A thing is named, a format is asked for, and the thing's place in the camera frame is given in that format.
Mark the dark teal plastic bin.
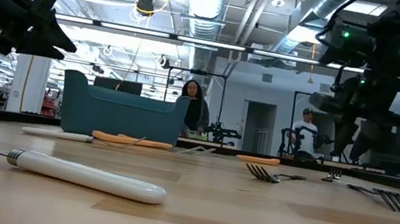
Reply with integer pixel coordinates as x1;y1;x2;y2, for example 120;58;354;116
55;67;193;150

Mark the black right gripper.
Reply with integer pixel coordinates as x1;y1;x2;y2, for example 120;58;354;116
322;68;400;166

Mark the orange-handled fork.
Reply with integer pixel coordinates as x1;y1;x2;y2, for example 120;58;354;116
116;132;200;156
90;129;196;156
193;144;282;167

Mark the long LED light bar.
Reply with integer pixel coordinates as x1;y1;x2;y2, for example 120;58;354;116
53;13;400;84

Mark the metal fork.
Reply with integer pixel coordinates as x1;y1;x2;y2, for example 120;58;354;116
343;182;400;215

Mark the black station frame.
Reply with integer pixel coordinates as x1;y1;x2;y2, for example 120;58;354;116
284;89;350;165
158;65;229;144

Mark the black fork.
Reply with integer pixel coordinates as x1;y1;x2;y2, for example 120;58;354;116
320;165;344;185

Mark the black metal table frame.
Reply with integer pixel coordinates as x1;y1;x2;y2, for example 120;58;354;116
0;108;400;193

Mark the person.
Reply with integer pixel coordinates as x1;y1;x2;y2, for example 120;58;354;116
284;105;324;156
175;78;216;138

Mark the silver ventilation duct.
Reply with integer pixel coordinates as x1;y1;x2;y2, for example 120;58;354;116
271;0;361;66
165;0;229;122

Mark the all-metal fork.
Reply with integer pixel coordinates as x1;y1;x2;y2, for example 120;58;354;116
243;162;308;189

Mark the white-handled fork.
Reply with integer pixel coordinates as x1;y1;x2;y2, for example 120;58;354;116
20;117;147;153
0;121;174;207

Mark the white pillar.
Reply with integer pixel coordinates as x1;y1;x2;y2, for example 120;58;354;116
5;52;53;116

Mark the black monitor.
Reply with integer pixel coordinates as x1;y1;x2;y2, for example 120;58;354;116
91;75;145;97

